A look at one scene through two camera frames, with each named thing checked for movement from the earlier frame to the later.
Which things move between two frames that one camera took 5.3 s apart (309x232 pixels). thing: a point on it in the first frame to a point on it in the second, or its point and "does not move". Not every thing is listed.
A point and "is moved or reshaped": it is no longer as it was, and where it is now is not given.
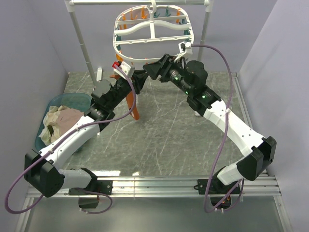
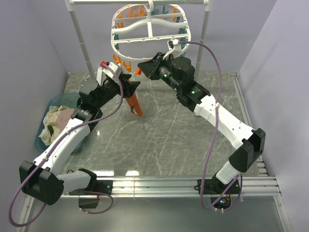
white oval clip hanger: x=151 y=33 does not move
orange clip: x=119 y=58 is moved or reshaped
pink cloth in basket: x=66 y=117 does not move
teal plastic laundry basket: x=80 y=101 does not move
